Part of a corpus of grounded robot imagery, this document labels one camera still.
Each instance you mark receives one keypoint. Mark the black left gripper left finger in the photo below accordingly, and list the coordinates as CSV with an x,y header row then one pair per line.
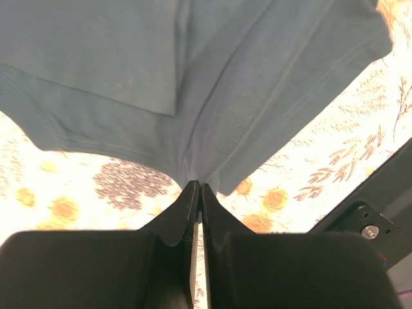
x,y
151,267

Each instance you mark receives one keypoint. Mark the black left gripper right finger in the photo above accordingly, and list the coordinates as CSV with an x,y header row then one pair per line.
x,y
286,270

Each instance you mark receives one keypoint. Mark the blue grey t shirt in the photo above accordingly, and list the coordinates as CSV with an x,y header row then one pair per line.
x,y
199,90

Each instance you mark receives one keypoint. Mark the floral patterned table mat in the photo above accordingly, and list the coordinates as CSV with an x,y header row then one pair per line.
x,y
290,193

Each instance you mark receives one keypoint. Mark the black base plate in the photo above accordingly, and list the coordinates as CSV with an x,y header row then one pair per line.
x,y
379,209

